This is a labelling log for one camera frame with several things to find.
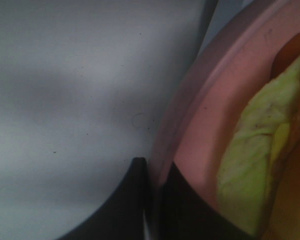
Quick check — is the white microwave oven body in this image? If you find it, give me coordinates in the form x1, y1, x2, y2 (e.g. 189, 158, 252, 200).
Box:
0, 0, 216, 240

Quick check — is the pink round plate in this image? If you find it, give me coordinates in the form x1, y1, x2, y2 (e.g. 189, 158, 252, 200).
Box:
148, 0, 300, 209

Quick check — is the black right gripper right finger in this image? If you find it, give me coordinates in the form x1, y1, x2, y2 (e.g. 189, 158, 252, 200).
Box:
159, 164, 254, 240

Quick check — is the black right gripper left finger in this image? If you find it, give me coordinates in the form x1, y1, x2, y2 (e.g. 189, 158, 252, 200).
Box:
60, 157, 147, 240

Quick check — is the sandwich with lettuce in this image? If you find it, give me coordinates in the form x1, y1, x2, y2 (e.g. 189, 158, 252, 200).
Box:
216, 33, 300, 240

